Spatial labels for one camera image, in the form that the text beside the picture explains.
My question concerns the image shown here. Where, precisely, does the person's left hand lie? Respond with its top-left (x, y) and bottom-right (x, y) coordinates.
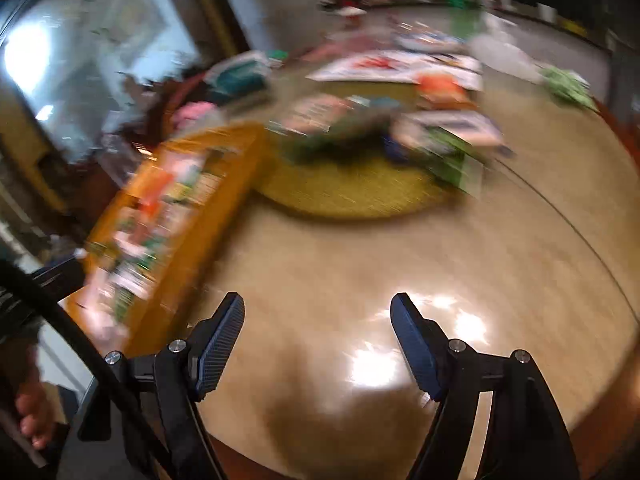
top-left (14, 379), bottom-right (58, 451)

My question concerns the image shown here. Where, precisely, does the clear plastic bag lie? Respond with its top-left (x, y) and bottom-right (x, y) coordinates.
top-left (467, 12), bottom-right (541, 81)

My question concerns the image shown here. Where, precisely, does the yellow tray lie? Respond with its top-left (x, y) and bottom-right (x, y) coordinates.
top-left (65, 122), bottom-right (273, 356)

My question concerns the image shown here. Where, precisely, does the heap of assorted packets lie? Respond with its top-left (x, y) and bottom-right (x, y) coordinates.
top-left (82, 147), bottom-right (236, 331)

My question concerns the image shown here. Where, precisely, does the yellow round mat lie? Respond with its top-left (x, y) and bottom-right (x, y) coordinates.
top-left (252, 147), bottom-right (463, 221)

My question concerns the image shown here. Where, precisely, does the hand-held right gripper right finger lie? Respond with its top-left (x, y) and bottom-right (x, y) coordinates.
top-left (390, 292), bottom-right (581, 480)

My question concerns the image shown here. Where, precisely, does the framed wall picture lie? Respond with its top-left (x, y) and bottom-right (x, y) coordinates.
top-left (97, 0), bottom-right (173, 46)

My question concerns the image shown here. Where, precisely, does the small orange packet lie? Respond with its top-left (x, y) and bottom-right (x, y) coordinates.
top-left (415, 72), bottom-right (478, 111)

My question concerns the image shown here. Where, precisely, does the red white bottle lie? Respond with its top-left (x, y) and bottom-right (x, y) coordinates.
top-left (335, 2), bottom-right (368, 23)

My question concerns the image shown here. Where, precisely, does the black cable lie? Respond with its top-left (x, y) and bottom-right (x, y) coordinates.
top-left (0, 260), bottom-right (176, 480)

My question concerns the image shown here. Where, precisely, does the white printed box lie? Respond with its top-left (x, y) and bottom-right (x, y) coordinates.
top-left (395, 110), bottom-right (506, 148)

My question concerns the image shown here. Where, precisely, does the pink cloth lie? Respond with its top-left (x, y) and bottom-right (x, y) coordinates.
top-left (172, 101), bottom-right (226, 133)

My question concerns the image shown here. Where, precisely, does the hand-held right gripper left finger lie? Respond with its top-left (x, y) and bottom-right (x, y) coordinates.
top-left (102, 291), bottom-right (247, 480)

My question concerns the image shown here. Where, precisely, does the teal tissue box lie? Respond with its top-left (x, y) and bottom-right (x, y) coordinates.
top-left (205, 50), bottom-right (273, 106)

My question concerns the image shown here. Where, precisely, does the printed flyer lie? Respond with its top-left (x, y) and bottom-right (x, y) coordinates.
top-left (305, 50), bottom-right (483, 92)

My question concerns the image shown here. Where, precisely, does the plate with food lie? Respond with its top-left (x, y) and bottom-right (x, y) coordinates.
top-left (392, 30), bottom-right (468, 53)

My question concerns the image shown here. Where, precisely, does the pile of green sachets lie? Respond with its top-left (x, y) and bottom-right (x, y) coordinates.
top-left (385, 125), bottom-right (488, 196)

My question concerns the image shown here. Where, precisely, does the green plastic bag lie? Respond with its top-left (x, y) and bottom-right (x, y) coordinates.
top-left (540, 65), bottom-right (598, 111)

